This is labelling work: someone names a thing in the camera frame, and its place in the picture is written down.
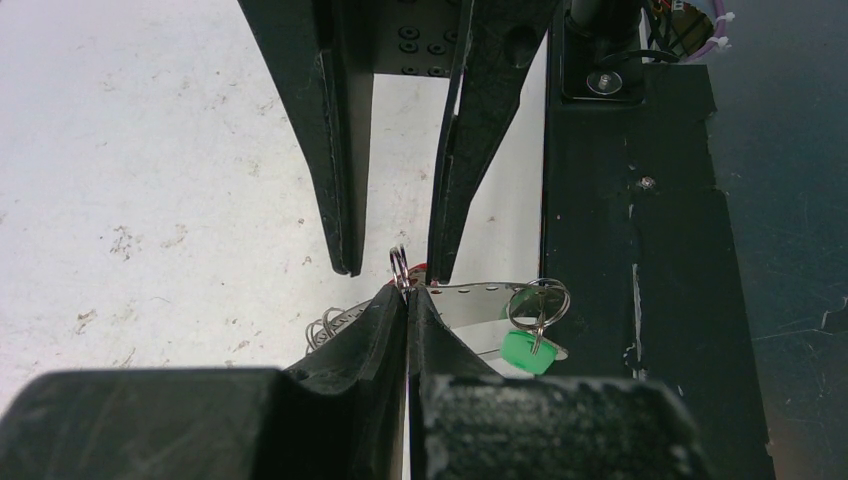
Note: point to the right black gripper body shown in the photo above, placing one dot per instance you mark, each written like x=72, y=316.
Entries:
x=393, y=37

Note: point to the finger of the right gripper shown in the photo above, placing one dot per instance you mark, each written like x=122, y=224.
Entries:
x=496, y=44
x=318, y=54

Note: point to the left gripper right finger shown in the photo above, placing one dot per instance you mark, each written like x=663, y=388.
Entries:
x=469, y=422

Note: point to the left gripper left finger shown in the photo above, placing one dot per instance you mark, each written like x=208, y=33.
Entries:
x=335, y=414

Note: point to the large metal keyring plate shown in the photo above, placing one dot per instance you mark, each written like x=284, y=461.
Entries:
x=473, y=313

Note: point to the key with green tag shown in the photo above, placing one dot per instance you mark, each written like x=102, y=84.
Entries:
x=533, y=308

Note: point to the key with red tag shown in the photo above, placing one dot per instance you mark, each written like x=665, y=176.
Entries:
x=405, y=275

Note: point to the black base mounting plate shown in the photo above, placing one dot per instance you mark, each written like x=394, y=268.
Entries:
x=634, y=224

